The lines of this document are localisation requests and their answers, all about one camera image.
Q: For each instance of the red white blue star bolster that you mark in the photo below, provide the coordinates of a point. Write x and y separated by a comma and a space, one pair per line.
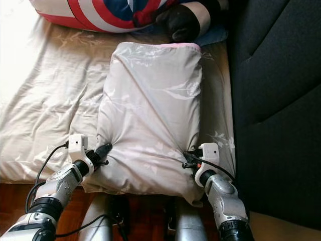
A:
90, 12

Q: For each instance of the bed with beige floral sheet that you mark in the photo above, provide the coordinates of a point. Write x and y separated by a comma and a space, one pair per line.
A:
45, 100

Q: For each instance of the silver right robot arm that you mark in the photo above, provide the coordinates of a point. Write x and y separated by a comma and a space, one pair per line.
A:
225, 198

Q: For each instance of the blue cloth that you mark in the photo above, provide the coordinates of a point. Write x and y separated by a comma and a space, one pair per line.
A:
214, 35

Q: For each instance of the silver right robot leg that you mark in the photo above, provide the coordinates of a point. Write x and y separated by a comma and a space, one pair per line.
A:
190, 226

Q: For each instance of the black and beige plush cushion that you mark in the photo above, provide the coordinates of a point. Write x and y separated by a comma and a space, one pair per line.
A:
180, 24

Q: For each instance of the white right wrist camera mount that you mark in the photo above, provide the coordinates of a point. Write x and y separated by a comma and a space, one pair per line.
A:
210, 153

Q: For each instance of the silver left robot leg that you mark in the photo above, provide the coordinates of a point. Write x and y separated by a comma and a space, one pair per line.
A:
98, 221

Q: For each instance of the grey floral pillow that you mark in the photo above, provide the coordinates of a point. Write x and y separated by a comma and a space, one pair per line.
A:
150, 110

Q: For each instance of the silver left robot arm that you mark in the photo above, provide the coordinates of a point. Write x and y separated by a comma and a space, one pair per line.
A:
60, 186

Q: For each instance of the silver robot leg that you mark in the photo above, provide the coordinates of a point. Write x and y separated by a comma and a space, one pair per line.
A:
190, 226
98, 221

